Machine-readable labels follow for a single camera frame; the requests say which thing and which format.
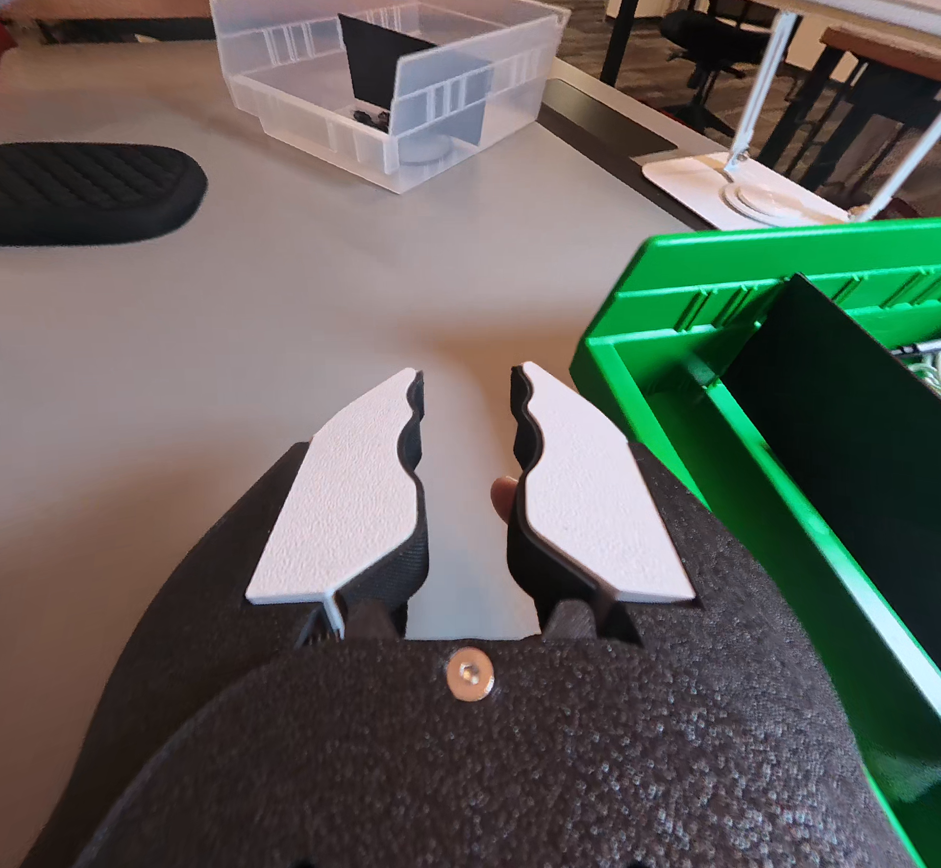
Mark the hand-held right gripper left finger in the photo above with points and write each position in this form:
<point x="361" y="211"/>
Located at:
<point x="345" y="500"/>

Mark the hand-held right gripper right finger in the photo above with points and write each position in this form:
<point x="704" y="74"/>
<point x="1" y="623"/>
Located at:
<point x="588" y="508"/>

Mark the person's right hand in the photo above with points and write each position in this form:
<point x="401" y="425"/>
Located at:
<point x="504" y="499"/>

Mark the green plastic bin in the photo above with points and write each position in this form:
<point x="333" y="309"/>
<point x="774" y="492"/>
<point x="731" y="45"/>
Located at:
<point x="661" y="280"/>

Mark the black divider in green bin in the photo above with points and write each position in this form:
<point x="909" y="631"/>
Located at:
<point x="845" y="405"/>

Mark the white round object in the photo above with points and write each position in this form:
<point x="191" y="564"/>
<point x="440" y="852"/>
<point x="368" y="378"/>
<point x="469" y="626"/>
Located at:
<point x="423" y="150"/>

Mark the clear plastic bin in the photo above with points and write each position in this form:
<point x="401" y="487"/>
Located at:
<point x="309" y="85"/>

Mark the black divider in clear bin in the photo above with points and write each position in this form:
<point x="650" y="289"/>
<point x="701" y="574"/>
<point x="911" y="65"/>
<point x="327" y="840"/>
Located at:
<point x="375" y="66"/>

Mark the black office chair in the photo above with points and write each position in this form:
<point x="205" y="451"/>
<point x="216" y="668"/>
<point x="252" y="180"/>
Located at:
<point x="706" y="30"/>

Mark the wooden table with black legs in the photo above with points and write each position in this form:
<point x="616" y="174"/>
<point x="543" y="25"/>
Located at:
<point x="882" y="48"/>

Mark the desk with wooden edge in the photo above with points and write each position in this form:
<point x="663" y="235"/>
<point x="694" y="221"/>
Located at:
<point x="110" y="0"/>

